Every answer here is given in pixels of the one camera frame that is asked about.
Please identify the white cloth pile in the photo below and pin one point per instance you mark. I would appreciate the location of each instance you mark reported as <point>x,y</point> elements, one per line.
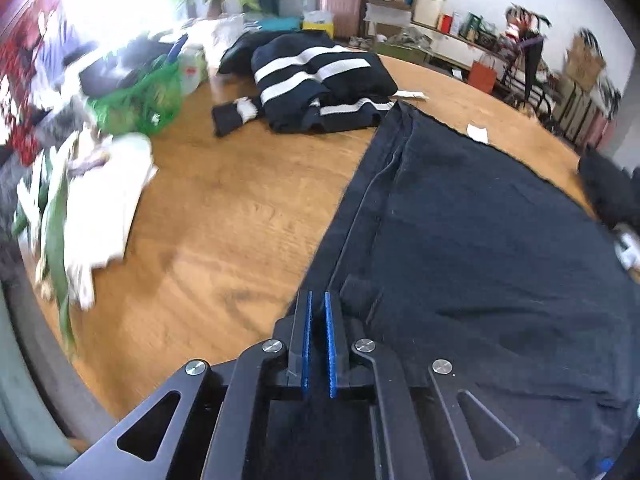
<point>105,200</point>

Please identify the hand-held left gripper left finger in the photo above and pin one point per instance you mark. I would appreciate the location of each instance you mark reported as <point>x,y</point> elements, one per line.
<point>306,345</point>

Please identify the teal bags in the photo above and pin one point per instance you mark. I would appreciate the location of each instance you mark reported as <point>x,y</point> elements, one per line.
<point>280,24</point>

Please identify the pink suitcase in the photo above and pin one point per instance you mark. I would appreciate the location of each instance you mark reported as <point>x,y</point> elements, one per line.
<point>340,7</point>

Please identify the grey folded cloth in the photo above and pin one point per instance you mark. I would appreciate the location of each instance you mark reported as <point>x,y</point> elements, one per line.
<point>629,247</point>

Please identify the green plastic bag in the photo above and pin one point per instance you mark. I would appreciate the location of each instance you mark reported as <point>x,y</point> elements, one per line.
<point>140,100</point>

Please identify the black box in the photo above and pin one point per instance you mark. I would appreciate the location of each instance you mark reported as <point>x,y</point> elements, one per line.
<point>120,67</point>

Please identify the black t-shirt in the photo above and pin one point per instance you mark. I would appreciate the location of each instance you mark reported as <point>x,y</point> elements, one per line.
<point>475,240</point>

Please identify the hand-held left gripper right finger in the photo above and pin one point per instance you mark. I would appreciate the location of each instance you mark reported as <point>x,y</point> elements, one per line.
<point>330,347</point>

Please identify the yellow bag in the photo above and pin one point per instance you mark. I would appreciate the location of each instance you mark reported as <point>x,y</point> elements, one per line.
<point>318,24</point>

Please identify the olive green box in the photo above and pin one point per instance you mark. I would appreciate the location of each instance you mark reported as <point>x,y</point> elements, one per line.
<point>405,51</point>

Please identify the cream storage box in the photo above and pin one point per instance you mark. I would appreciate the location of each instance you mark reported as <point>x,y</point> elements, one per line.
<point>428,9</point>

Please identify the orange paper bag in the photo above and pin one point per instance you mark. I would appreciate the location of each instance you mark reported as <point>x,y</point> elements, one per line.
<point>482,75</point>

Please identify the translucent plastic jug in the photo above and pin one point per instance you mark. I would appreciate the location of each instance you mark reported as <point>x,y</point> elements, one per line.
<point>192,72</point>

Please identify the black metal rack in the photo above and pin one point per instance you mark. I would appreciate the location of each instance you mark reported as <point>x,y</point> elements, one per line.
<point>530,55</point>

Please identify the pink paper bags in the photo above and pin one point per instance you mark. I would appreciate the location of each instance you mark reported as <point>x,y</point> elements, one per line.
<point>592,122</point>

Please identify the black sweater pile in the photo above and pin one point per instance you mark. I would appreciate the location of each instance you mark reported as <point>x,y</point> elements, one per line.
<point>610,185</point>

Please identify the red flower decoration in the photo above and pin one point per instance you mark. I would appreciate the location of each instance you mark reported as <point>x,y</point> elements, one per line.
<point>17,110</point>

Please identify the long green leaves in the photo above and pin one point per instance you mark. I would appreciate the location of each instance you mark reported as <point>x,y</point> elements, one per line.
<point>55,240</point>

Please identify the navy white striped sweater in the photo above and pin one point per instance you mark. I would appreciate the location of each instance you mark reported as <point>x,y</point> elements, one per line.
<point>310,90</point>

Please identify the white paper tag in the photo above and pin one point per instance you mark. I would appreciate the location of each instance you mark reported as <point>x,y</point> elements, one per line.
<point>478,132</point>
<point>410,95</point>

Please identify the stack of cardboard boxes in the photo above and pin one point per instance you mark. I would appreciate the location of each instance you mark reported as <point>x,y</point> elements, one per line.
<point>585,62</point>

